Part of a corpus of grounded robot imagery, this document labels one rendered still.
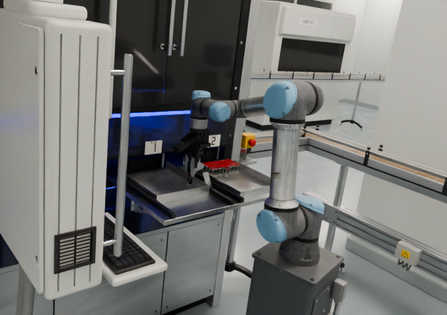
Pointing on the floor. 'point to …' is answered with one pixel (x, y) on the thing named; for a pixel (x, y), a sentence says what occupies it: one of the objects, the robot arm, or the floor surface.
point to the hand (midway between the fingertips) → (189, 173)
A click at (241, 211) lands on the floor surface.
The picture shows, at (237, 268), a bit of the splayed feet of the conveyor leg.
